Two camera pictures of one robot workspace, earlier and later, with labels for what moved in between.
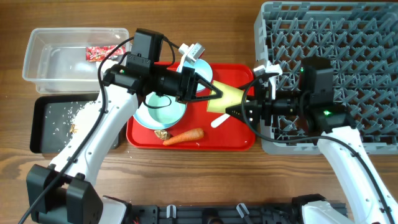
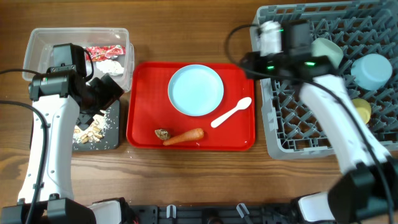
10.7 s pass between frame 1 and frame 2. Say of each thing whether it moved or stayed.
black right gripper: moved
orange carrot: stayed
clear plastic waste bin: stayed
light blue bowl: moved
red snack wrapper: stayed
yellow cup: moved
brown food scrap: stayed
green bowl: moved
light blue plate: moved
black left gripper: moved
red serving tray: stayed
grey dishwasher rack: stayed
